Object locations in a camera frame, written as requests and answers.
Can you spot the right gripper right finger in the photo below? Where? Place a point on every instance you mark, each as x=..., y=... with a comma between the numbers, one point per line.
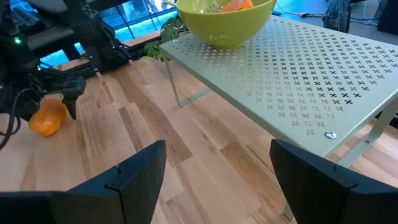
x=326, y=193

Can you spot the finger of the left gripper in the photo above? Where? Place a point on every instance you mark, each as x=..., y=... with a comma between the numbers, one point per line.
x=25, y=109
x=73, y=87

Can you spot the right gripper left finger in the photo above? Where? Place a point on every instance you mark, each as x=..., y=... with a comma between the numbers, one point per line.
x=93, y=202

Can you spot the orange toy orange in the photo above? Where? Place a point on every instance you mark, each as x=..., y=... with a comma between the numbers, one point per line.
x=48, y=119

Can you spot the green plastic colander bowl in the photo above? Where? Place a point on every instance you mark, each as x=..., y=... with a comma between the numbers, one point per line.
x=224, y=28

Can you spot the yellow-orange toy pear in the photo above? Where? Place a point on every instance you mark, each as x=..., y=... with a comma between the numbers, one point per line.
x=237, y=5

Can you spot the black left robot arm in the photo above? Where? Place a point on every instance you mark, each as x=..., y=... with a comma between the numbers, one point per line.
x=77, y=18

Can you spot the green leafy plant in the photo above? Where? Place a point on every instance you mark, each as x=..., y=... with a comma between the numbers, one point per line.
x=169, y=31

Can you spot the pale green perforated metal shelf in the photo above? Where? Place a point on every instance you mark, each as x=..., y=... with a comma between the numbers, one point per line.
x=280, y=77

